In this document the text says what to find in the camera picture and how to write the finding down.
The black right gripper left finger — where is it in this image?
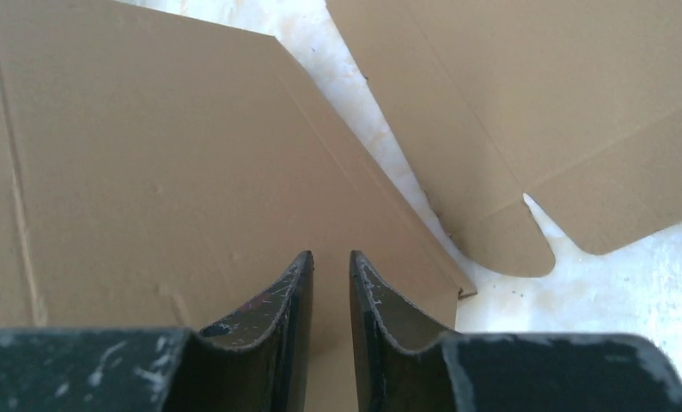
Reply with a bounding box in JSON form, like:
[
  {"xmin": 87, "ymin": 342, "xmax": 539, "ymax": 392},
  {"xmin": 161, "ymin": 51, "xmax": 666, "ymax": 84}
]
[{"xmin": 0, "ymin": 251, "xmax": 314, "ymax": 411}]

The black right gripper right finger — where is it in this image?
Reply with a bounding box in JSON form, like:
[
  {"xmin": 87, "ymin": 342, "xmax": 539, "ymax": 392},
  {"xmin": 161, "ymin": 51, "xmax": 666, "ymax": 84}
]
[{"xmin": 350, "ymin": 251, "xmax": 682, "ymax": 411}]

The brown cardboard box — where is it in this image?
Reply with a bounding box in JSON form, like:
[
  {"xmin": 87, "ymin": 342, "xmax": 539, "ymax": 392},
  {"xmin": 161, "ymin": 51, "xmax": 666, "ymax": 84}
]
[
  {"xmin": 0, "ymin": 1, "xmax": 468, "ymax": 411},
  {"xmin": 326, "ymin": 1, "xmax": 682, "ymax": 277}
]

